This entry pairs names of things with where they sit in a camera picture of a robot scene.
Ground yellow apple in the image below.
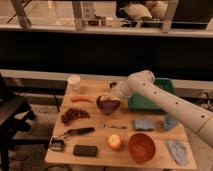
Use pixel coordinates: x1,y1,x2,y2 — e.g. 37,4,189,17
108,134,122,150

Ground purple bowl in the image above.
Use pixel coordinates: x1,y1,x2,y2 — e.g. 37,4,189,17
96,96,120,115

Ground metal clip tool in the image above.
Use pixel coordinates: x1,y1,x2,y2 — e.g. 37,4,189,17
103,123,127,129

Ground orange bowl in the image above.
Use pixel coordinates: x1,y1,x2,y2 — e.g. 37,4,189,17
128,133,156,163

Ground black chair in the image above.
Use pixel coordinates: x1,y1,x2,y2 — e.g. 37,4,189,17
0,74,35,171

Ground wooden table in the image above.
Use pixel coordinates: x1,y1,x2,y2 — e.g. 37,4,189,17
45,80,196,170

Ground bunch of dark grapes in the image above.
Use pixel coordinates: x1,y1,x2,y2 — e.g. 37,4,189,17
61,108,90,125

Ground black rectangular block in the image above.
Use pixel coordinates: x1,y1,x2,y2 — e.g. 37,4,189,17
73,145,97,157

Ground small black brush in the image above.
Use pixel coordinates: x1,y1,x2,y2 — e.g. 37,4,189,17
49,138,65,151

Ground blue sponge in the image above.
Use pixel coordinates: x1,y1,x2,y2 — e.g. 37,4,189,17
134,119,154,131

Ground blue-grey cloth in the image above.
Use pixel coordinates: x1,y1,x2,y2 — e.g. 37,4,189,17
165,140,189,166

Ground black handled kitchen tool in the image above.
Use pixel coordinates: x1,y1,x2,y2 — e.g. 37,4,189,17
55,127,95,139

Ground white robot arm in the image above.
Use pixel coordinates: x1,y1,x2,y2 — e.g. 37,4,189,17
113,70,213,148

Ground green plastic tray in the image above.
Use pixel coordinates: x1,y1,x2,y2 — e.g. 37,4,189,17
128,78,176,112

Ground yellow banana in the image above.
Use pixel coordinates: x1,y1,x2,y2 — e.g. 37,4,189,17
100,94,118,101

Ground small metal cup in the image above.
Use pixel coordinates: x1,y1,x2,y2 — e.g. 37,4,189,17
109,82,117,89

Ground blue cup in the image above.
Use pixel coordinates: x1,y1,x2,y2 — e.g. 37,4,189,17
163,115,178,130

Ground white plastic cup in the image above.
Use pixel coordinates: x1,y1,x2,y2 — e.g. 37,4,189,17
68,75,81,91

